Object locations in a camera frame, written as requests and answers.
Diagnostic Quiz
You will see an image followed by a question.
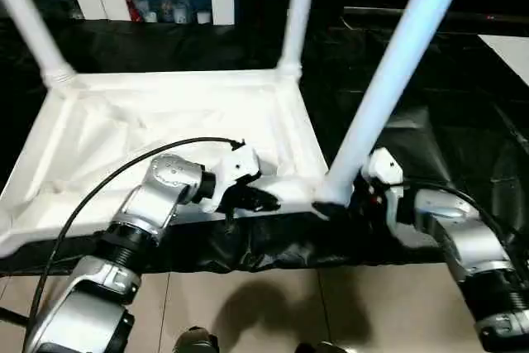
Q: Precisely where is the white plastic table top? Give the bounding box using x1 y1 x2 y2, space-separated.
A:
0 68 331 259

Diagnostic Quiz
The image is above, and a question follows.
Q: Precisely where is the white plastic table leg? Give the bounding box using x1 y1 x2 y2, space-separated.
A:
275 0 322 79
312 0 476 209
0 0 77 89

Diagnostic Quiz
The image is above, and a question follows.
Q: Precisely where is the black work mat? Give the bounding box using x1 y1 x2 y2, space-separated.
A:
0 18 529 275

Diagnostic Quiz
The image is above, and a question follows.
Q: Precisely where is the dark right robot foot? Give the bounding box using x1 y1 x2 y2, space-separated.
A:
294 340 348 353

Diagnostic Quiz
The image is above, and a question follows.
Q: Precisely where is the dark robot foot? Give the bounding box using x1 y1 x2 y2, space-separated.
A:
294 340 348 353
172 327 221 353

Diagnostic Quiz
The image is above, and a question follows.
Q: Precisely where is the dark left robot foot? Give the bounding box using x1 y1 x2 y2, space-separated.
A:
172 327 221 353

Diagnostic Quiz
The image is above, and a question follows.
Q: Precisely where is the black tripod stand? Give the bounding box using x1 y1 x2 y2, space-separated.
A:
0 308 30 329

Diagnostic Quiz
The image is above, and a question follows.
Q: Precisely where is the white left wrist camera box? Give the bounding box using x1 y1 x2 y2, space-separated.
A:
210 146 262 213

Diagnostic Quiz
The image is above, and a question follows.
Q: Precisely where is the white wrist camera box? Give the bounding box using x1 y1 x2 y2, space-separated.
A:
210 146 262 213
362 148 406 213

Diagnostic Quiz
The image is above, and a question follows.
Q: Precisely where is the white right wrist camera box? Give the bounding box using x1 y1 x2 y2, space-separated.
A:
362 148 406 213

